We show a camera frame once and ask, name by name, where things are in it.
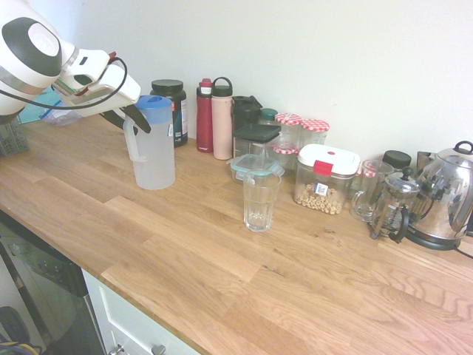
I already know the silver drawer handle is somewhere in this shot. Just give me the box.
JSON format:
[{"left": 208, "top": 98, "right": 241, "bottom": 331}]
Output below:
[{"left": 109, "top": 342, "right": 168, "bottom": 355}]

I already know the grey plastic crate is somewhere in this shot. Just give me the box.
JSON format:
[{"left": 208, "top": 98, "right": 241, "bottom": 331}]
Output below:
[{"left": 0, "top": 114, "right": 30, "bottom": 157}]

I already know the white cabinet drawer with handle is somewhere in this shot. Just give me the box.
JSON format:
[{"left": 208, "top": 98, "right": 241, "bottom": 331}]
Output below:
[{"left": 81, "top": 268, "right": 203, "bottom": 355}]

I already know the shiny steel electric kettle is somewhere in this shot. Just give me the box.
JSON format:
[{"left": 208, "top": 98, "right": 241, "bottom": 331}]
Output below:
[{"left": 413, "top": 140, "right": 473, "bottom": 241}]

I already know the translucent pitcher with blue lid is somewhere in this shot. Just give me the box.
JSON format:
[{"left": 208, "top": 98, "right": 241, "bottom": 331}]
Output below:
[{"left": 123, "top": 95, "right": 177, "bottom": 191}]

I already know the glass mug with handle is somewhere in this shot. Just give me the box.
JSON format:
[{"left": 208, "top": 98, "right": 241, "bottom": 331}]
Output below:
[{"left": 350, "top": 159, "right": 395, "bottom": 223}]

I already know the black Vega protein tub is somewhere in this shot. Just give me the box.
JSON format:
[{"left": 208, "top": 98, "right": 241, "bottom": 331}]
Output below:
[{"left": 149, "top": 79, "right": 188, "bottom": 149}]

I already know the glass jar green lid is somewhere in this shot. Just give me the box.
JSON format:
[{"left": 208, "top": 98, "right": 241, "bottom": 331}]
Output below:
[{"left": 257, "top": 107, "right": 279, "bottom": 126}]

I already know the black kettle base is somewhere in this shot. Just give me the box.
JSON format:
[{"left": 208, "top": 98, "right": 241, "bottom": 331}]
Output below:
[{"left": 404, "top": 225, "right": 465, "bottom": 251}]

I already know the teal bread box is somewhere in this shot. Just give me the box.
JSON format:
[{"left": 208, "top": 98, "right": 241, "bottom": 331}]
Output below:
[{"left": 18, "top": 92, "right": 62, "bottom": 125}]

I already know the small jar red checked lid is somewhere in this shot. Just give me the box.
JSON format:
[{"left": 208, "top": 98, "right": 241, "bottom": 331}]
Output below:
[{"left": 349, "top": 165, "right": 367, "bottom": 200}]

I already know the clear drinking glass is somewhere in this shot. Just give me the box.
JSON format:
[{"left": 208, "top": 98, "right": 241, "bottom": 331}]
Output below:
[{"left": 242, "top": 169, "right": 282, "bottom": 233}]

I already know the clear zip bag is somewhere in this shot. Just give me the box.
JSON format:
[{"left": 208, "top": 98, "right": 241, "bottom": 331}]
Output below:
[{"left": 40, "top": 106, "right": 84, "bottom": 127}]

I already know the short jar red checked lid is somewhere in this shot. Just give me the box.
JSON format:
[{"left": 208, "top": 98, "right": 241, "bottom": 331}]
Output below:
[{"left": 272, "top": 144, "right": 300, "bottom": 171}]

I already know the black shaker bottle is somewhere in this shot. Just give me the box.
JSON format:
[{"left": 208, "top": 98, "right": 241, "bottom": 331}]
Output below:
[{"left": 231, "top": 95, "right": 263, "bottom": 130}]

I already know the glass french press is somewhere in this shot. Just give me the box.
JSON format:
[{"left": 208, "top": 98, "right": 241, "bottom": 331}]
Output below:
[{"left": 369, "top": 166, "right": 422, "bottom": 244}]

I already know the glass jar black lid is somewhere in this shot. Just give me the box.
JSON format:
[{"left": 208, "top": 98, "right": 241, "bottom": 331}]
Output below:
[{"left": 381, "top": 149, "right": 412, "bottom": 173}]

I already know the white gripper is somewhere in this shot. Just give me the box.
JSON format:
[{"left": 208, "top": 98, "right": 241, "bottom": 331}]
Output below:
[{"left": 59, "top": 64, "right": 152, "bottom": 135}]

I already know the black robot camera cable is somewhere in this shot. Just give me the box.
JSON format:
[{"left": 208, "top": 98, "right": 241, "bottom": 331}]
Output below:
[{"left": 0, "top": 55, "right": 129, "bottom": 110}]

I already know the dark bag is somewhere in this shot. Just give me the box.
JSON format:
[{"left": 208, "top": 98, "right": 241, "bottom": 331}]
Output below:
[{"left": 0, "top": 305, "right": 45, "bottom": 355}]

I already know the cereal container white lid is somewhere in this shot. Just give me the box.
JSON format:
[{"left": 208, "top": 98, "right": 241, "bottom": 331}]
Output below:
[{"left": 291, "top": 143, "right": 361, "bottom": 216}]

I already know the square container black lid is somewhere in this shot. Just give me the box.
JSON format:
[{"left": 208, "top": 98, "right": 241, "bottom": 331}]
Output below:
[{"left": 232, "top": 124, "right": 282, "bottom": 160}]

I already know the red water bottle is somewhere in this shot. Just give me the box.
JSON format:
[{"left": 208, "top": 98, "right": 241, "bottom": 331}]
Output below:
[{"left": 195, "top": 78, "right": 215, "bottom": 154}]

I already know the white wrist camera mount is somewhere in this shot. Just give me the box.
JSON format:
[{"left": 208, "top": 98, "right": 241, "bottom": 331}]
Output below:
[{"left": 55, "top": 47, "right": 118, "bottom": 98}]

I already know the black dishwasher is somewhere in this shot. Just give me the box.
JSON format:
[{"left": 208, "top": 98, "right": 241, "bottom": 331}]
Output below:
[{"left": 0, "top": 210, "right": 106, "bottom": 355}]

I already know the glass container teal lid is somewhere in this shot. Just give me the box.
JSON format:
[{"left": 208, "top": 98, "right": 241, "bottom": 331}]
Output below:
[{"left": 227, "top": 153, "right": 285, "bottom": 186}]

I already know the pink water bottle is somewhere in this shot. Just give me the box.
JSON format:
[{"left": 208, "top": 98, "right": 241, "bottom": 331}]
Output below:
[{"left": 211, "top": 76, "right": 234, "bottom": 160}]

